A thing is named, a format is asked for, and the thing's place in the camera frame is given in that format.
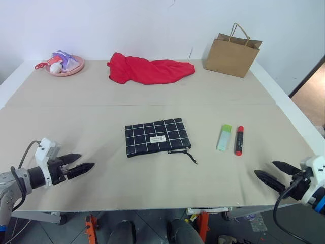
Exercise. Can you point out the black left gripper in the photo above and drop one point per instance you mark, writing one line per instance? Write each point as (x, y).
(57, 172)

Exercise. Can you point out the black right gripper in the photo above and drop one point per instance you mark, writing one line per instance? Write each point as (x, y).
(300, 188)

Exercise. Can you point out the black marker with red caps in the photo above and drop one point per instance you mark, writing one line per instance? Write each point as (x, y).
(239, 142)

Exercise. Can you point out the green highlighter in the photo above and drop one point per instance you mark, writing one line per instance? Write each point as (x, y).
(223, 139)

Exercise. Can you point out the black grid pencil pouch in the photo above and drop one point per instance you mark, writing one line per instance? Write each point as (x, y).
(152, 132)

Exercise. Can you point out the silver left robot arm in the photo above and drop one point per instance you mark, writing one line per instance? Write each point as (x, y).
(7, 183)

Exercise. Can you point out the silver foil patch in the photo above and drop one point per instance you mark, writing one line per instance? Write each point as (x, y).
(258, 224)

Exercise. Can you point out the orange stand leg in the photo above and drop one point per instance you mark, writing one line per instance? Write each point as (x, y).
(203, 226)
(91, 228)

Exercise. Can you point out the bystander's shoe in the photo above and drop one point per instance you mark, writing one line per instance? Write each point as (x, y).
(227, 240)

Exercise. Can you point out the small yellow object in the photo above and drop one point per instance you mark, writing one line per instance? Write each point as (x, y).
(193, 217)

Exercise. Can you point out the white round object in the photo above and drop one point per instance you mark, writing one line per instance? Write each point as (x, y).
(56, 68)

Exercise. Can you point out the pink plate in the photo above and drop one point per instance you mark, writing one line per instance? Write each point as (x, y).
(80, 65)

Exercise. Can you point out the purple plastic toy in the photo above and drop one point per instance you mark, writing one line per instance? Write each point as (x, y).
(66, 61)

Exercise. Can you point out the dark rounded shape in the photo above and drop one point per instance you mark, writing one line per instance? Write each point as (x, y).
(182, 232)

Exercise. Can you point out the red cloth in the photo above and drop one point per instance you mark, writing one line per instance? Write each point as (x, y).
(152, 69)

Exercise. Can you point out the brown paper bag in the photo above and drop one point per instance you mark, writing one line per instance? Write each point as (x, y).
(231, 57)

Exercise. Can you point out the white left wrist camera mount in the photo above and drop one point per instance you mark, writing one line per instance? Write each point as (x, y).
(41, 152)

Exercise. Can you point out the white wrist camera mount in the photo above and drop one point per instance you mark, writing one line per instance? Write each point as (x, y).
(41, 152)
(317, 165)

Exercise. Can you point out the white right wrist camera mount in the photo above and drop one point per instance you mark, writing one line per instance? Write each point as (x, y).
(317, 165)

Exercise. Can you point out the grey table frame bracket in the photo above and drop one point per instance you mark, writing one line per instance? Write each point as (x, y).
(38, 216)

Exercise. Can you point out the dark door frame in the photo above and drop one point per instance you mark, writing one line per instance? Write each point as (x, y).
(308, 76)

